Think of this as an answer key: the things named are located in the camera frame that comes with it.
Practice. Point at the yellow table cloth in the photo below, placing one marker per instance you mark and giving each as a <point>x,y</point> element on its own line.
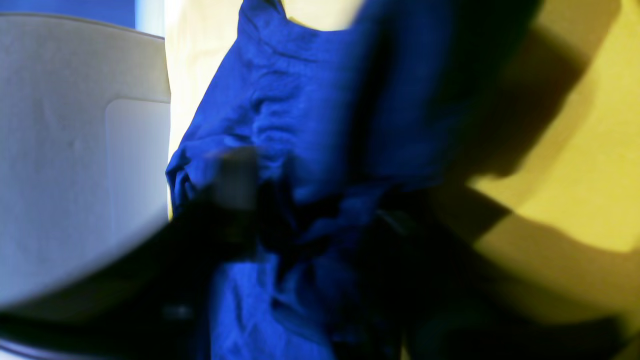
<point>544,186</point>

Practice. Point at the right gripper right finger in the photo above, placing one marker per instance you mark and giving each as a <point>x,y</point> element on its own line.
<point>439,308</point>

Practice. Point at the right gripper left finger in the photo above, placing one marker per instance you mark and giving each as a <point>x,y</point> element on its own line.
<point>147,303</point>

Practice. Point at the navy blue long-sleeve shirt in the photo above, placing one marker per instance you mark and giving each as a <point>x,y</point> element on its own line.
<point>348,125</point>

